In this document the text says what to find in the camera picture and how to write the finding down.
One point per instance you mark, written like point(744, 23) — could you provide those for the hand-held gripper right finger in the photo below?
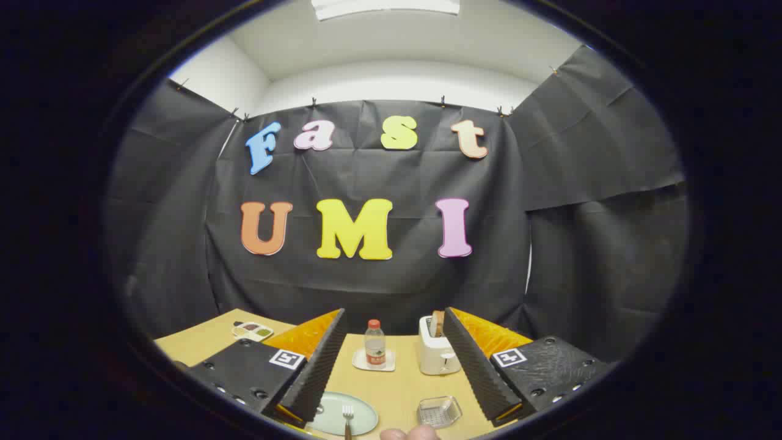
point(473, 360)

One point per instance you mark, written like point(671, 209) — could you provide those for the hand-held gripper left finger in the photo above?
point(317, 366)

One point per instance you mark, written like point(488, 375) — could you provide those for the white toaster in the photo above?
point(435, 357)

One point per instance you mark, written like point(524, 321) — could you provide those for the white square coaster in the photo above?
point(360, 364)

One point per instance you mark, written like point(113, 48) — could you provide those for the brown toast slice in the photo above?
point(437, 322)

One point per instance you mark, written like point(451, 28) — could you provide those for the clear water bottle red cap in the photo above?
point(374, 345)

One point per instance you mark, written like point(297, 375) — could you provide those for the square metal drain tray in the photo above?
point(438, 412)

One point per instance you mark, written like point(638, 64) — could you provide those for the pale green plate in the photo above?
point(363, 418)

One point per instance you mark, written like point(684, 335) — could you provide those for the white divided sauce dish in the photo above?
point(252, 331)

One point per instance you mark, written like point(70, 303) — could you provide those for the black backdrop cloth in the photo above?
point(379, 287)

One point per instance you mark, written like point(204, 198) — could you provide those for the ceiling light panel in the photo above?
point(385, 6)

